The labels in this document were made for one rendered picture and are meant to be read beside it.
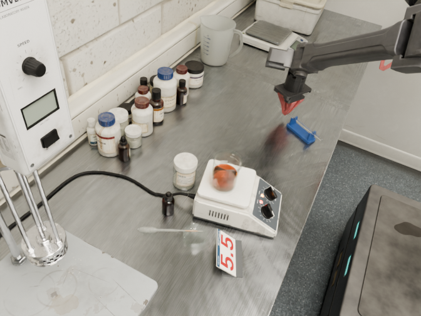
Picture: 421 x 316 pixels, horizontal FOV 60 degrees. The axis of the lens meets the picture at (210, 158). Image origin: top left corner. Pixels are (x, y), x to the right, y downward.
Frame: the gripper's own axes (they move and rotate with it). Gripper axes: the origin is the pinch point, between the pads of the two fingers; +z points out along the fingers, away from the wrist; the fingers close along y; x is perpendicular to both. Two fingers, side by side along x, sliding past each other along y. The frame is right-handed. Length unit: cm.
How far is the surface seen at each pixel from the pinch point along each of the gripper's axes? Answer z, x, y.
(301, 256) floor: 78, 18, -20
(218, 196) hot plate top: -5.5, 21.7, 42.4
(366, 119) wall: 57, -23, -108
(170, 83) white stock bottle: -7.3, -20.1, 31.0
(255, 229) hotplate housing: 0.7, 29.9, 36.8
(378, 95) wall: 40, -23, -108
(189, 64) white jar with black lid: -4.2, -31.6, 17.1
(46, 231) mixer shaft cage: -14, 19, 77
